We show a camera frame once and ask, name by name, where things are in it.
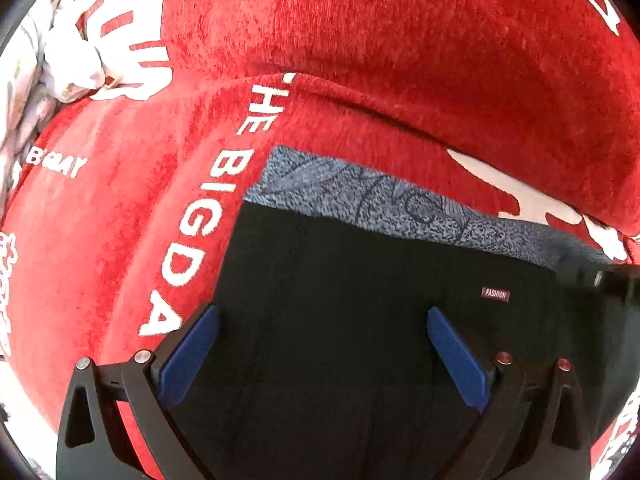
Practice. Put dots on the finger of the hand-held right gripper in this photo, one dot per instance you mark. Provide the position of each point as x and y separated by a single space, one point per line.
620 282

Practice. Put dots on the white floral cloth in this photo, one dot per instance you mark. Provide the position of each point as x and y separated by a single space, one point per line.
70 60

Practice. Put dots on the black pants with blue-grey waistband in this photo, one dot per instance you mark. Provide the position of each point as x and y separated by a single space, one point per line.
325 280

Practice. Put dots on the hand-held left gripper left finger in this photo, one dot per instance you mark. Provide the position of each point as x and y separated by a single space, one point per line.
192 355

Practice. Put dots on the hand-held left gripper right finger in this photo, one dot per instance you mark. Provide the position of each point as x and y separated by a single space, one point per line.
457 355

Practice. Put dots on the red printed blanket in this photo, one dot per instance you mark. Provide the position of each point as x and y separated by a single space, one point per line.
360 40

